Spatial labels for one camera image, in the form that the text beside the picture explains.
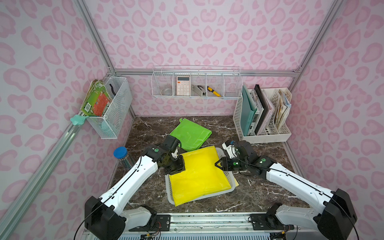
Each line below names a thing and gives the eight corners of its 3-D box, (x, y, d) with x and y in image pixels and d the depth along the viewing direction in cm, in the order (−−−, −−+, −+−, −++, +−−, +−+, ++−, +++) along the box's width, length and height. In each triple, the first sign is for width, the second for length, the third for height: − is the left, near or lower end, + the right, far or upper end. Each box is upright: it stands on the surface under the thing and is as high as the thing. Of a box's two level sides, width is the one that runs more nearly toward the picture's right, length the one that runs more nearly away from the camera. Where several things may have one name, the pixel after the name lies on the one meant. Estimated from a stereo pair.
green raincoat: (164, 137, 109) (163, 135, 107) (182, 119, 121) (181, 117, 119) (195, 155, 100) (195, 153, 97) (211, 134, 111) (211, 131, 109)
